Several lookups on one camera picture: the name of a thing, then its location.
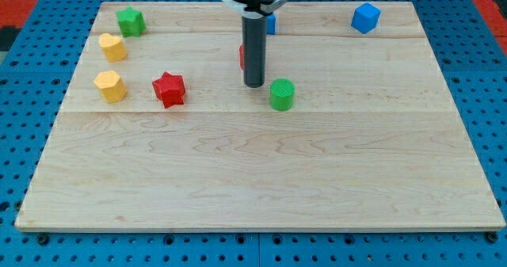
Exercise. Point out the red star block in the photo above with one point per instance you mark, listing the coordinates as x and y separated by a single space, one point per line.
170 89

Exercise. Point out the wooden board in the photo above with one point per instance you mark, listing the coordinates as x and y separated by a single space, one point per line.
373 142

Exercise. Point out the green star block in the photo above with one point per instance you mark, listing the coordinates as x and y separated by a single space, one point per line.
131 22

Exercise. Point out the green cylinder block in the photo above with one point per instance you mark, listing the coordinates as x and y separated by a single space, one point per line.
282 93

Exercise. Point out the red block behind rod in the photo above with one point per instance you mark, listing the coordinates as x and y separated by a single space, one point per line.
241 57

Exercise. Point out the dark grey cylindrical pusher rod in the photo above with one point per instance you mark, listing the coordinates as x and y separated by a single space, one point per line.
254 44

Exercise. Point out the blue block behind rod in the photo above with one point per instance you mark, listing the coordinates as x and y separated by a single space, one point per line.
271 24

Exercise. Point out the yellow hexagon block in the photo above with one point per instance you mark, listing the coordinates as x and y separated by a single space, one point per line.
111 86

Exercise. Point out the blue cube block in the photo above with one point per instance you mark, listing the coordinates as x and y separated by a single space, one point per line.
365 18

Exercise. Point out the yellow heart block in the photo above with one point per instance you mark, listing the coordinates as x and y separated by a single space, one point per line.
112 47

